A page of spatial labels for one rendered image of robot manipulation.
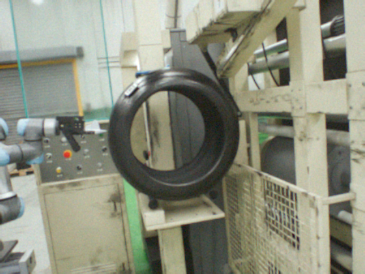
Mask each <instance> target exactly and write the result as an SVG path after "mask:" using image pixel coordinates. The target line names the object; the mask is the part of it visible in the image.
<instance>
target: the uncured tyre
mask: <svg viewBox="0 0 365 274"><path fill-rule="evenodd" d="M134 83H135V84H137V85H138V86H137V87H136V88H135V90H133V92H131V93H130V94H129V95H128V96H127V95H126V94H124V93H125V92H126V91H127V90H128V89H129V88H130V87H131V86H132V85H133V84H134ZM159 91H172V92H176V93H179V94H182V95H184V96H186V97H187V98H189V99H190V100H191V101H192V102H193V103H194V104H195V105H196V106H197V108H198V109H199V111H200V112H201V115H202V117H203V121H204V125H205V136H204V140H203V143H202V146H201V148H200V150H199V151H198V153H197V155H196V156H195V157H194V158H193V159H192V160H191V161H190V162H189V163H187V164H185V165H184V166H181V167H180V168H176V169H174V170H156V169H154V168H151V167H149V166H147V165H145V164H144V163H142V162H141V161H140V160H138V158H137V157H136V156H135V155H134V153H133V150H132V145H131V139H130V135H131V128H132V124H133V121H134V118H135V116H136V114H137V112H138V109H139V107H141V105H142V104H143V103H144V102H145V101H146V100H147V99H148V98H150V97H151V96H153V95H154V94H155V93H157V92H159ZM240 136H241V133H240V124H239V118H238V115H237V111H236V109H235V107H234V105H233V103H232V101H231V99H230V97H229V96H228V94H227V93H226V92H225V91H224V90H223V89H222V87H221V86H220V85H219V84H218V83H216V82H215V81H214V80H213V79H211V78H210V77H208V76H206V75H204V74H202V73H200V72H198V71H196V70H192V69H189V68H183V67H166V68H159V69H157V70H153V71H151V72H148V73H146V74H144V75H143V76H140V77H139V78H137V79H136V80H134V81H133V82H132V83H131V84H130V85H129V86H128V87H127V88H126V89H125V90H124V91H123V93H121V95H120V96H119V98H118V99H117V101H116V103H115V105H114V107H113V109H112V111H111V114H110V117H109V122H108V147H109V153H110V155H111V157H113V160H114V162H115V164H116V165H115V167H116V169H117V170H118V172H119V173H120V174H121V175H122V176H123V179H124V180H125V181H126V182H127V183H128V184H129V185H131V186H132V187H133V188H135V189H136V190H137V191H139V192H140V193H143V194H145V195H147V196H150V197H152V198H156V199H159V200H168V201H179V200H187V199H190V198H194V197H196V196H199V195H201V194H205V193H206V192H207V191H209V190H211V189H212V188H213V187H214V186H216V185H217V184H218V183H219V182H220V181H221V180H222V179H223V178H224V176H225V175H226V174H227V173H228V171H229V169H230V168H231V166H232V164H233V162H234V160H235V158H236V156H237V152H238V149H239V143H240Z"/></svg>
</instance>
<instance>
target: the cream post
mask: <svg viewBox="0 0 365 274"><path fill-rule="evenodd" d="M132 8H133V13H134V29H135V34H136V45H137V51H138V61H139V67H141V72H144V71H150V70H157V69H161V68H164V67H165V66H164V55H163V49H162V37H161V31H160V14H159V8H158V0H132ZM143 110H144V116H145V119H146V120H147V129H148V132H147V143H148V149H149V151H150V154H151V156H150V157H149V160H150V165H151V168H154V169H156V170H174V169H175V163H174V156H173V144H172V132H171V121H170V114H169V102H168V92H167V91H159V92H157V93H155V94H154V95H153V96H151V97H150V98H148V99H147V100H146V101H145V102H144V103H143ZM158 240H159V247H160V257H161V263H162V273H163V274H186V264H185V257H184V246H183V235H182V228H181V224H180V225H176V226H170V227H166V228H160V229H158Z"/></svg>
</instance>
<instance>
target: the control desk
mask: <svg viewBox="0 0 365 274"><path fill-rule="evenodd" d="M108 122H109V119H107V120H100V121H98V125H99V127H100V130H107V132H105V133H103V134H83V135H73V137H74V139H75V141H76V142H78V143H79V144H80V146H81V150H80V151H78V152H77V153H75V152H74V151H73V150H72V146H71V145H70V143H69V142H68V141H67V139H66V138H65V136H64V135H63V133H62V131H61V135H60V136H43V147H44V160H43V162H42V163H40V164H34V165H33V168H34V173H35V180H36V185H37V186H38V187H37V191H38V198H39V202H40V210H41V214H42V221H43V225H44V233H45V236H46V244H47V248H48V255H49V259H50V266H51V273H52V274H136V270H135V266H134V258H133V253H132V244H131V239H130V230H129V224H128V215H127V209H126V200H125V194H124V183H123V176H122V175H121V174H120V173H119V172H118V170H117V169H116V167H115V165H114V163H113V161H112V158H111V155H110V151H109V147H108Z"/></svg>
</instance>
